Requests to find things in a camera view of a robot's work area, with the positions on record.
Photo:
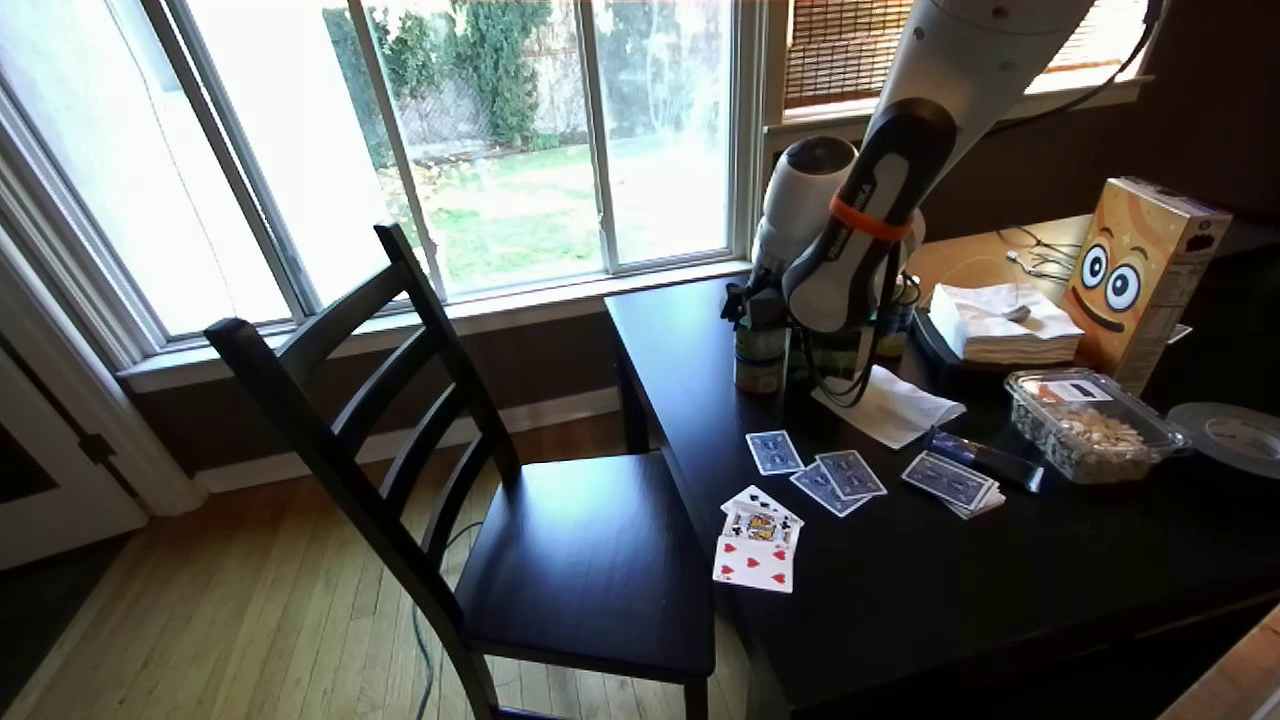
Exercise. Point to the blue-back playing card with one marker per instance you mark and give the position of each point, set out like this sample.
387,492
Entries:
812,490
853,475
773,451

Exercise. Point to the brown box smiley face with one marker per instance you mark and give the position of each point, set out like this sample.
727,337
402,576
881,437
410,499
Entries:
1141,274

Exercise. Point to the black wooden chair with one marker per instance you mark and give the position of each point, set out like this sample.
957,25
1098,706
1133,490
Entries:
585,562

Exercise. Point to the clear plastic food container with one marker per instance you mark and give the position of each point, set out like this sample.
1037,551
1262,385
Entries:
1087,426

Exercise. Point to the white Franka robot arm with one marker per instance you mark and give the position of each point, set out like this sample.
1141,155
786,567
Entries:
962,54

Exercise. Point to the light wooden side table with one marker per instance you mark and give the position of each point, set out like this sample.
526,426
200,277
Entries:
981,252

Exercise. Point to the blue-back card deck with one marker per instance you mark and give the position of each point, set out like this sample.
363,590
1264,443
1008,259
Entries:
949,481

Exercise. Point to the white paper napkin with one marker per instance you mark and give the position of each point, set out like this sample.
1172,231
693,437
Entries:
889,405

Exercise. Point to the bamboo window blind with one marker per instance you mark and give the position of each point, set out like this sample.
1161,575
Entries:
832,54

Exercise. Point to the white window frame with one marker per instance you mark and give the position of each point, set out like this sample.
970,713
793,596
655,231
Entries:
597,133

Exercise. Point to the face-up playing card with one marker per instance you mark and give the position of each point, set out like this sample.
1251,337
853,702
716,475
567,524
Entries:
754,567
761,531
761,502

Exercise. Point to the blue playing card box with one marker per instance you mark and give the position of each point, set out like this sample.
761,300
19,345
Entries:
984,458

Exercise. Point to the white napkin stack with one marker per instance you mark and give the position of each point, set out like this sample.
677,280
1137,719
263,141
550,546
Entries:
1003,322

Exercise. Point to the white door frame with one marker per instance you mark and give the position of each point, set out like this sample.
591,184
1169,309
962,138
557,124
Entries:
80,443

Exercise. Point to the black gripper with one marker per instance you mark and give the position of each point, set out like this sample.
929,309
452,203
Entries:
853,345

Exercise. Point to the clear plastic lid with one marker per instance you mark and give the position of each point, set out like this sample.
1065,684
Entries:
1225,433

